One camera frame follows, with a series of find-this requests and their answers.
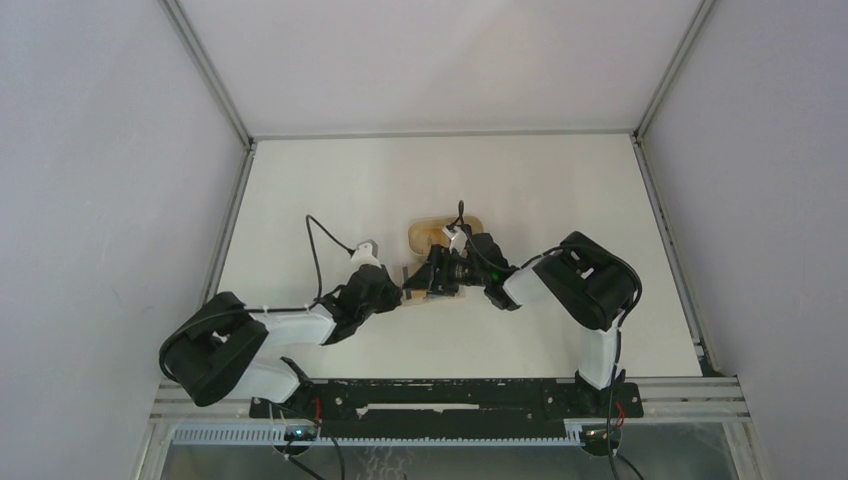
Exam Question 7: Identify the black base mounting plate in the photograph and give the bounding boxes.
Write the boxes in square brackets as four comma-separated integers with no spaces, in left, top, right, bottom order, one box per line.
[249,378,644,438]

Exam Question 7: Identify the black camera cable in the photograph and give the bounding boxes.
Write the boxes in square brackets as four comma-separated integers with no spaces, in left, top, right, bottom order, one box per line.
[158,213,359,379]
[450,200,644,480]

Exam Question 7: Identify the aluminium frame rail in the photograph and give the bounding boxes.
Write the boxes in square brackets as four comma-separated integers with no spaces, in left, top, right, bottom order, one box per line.
[148,377,752,425]

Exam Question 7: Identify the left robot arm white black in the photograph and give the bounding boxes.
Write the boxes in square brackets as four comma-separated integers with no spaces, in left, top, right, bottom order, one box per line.
[158,264,402,417]

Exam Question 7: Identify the white slotted cable duct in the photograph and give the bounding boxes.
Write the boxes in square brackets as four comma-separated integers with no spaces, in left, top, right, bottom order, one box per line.
[171,423,606,447]

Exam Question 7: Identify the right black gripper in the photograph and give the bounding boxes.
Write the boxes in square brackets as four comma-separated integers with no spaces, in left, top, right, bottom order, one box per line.
[402,243,489,297]

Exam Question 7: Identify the beige oval tray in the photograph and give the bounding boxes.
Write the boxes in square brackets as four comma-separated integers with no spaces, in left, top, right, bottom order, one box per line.
[407,215,485,261]

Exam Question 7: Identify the right black camera cable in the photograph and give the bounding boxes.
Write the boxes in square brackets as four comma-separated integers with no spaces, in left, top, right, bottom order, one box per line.
[450,200,644,480]

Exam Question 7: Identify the left black camera cable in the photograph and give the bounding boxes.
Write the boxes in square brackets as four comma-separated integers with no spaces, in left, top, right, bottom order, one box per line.
[158,213,359,379]

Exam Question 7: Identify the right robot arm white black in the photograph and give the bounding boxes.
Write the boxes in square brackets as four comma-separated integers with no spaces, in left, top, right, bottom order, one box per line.
[402,231,643,416]

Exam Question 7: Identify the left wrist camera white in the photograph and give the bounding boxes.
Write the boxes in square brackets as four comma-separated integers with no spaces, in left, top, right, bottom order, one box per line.
[350,239,381,268]

